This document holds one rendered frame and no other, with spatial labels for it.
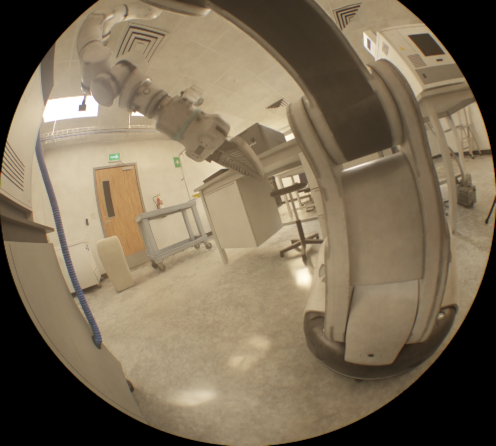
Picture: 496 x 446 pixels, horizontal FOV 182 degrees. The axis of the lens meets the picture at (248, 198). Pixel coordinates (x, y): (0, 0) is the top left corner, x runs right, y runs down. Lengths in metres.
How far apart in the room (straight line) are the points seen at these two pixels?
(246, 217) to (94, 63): 1.32
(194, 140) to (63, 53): 2.50
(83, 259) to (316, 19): 2.99
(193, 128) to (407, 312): 0.48
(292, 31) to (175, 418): 1.01
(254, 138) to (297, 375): 1.42
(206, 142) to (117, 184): 3.46
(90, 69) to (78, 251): 2.68
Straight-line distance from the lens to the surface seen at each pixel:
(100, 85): 0.31
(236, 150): 0.30
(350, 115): 0.25
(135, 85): 0.29
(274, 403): 0.65
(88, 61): 0.35
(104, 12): 0.60
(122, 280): 2.28
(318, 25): 0.27
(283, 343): 0.76
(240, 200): 1.34
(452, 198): 1.28
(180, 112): 0.27
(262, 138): 1.22
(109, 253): 2.21
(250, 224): 1.35
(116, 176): 3.73
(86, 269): 2.88
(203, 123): 0.26
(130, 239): 3.50
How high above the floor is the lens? 0.62
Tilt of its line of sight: level
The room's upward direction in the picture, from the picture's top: 18 degrees counter-clockwise
